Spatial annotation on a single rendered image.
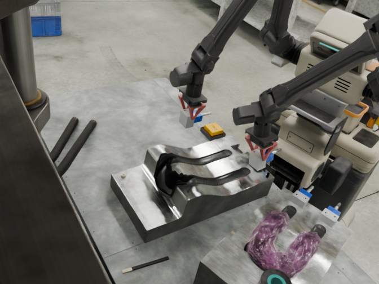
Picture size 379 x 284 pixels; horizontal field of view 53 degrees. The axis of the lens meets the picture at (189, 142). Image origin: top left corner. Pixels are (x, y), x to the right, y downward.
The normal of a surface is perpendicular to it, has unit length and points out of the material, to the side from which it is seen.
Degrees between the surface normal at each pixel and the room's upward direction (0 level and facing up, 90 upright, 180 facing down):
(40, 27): 91
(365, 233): 0
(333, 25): 42
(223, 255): 0
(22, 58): 90
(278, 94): 74
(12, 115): 0
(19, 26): 90
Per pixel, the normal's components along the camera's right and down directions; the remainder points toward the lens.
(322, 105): -0.66, 0.36
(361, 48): -0.77, -0.03
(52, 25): 0.50, 0.60
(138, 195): 0.16, -0.78
